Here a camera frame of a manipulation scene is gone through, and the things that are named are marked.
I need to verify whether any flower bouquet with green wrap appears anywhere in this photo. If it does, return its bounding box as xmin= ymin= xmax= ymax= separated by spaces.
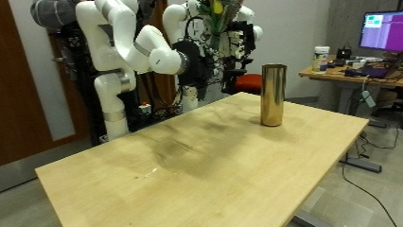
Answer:
xmin=195 ymin=0 xmax=246 ymax=51

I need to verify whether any tall gold cylinder vase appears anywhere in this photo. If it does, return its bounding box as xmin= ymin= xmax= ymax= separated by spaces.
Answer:
xmin=259 ymin=63 xmax=288 ymax=128

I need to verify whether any brown wooden door leaf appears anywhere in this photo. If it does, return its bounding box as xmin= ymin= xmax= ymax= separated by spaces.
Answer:
xmin=139 ymin=6 xmax=178 ymax=109

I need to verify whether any red office chair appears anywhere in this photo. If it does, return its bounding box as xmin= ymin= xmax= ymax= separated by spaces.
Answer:
xmin=220 ymin=58 xmax=264 ymax=96

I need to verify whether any white emergency stop box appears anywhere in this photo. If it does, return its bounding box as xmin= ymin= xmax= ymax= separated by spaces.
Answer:
xmin=137 ymin=101 xmax=153 ymax=115

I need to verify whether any white wipes canister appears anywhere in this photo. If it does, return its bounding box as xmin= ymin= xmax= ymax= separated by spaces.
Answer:
xmin=311 ymin=45 xmax=331 ymax=75

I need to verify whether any wooden office desk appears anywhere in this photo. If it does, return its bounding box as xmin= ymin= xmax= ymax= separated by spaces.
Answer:
xmin=296 ymin=55 xmax=403 ymax=89

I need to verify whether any small black device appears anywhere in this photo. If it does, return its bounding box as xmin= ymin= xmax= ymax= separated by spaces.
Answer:
xmin=335 ymin=45 xmax=353 ymax=61

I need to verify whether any black equipment stand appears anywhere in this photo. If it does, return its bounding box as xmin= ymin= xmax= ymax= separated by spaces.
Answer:
xmin=58 ymin=25 xmax=106 ymax=146

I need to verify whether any computer monitor with purple screen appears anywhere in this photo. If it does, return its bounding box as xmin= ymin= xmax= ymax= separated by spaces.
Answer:
xmin=357 ymin=10 xmax=403 ymax=53

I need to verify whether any white hanging power adapter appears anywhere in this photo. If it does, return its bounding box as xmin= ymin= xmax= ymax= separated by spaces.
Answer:
xmin=361 ymin=90 xmax=376 ymax=108

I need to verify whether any person in grey sweater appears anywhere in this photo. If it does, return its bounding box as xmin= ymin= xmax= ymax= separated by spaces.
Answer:
xmin=29 ymin=0 xmax=81 ymax=31

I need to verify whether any brown door with frosted pane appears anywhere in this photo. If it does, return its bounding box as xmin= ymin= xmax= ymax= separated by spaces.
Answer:
xmin=0 ymin=0 xmax=91 ymax=167

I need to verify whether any grey table leg foot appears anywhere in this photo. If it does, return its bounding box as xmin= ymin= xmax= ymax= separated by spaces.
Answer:
xmin=339 ymin=156 xmax=383 ymax=174

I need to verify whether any black floor cable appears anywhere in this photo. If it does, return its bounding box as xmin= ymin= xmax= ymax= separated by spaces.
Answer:
xmin=340 ymin=154 xmax=399 ymax=227

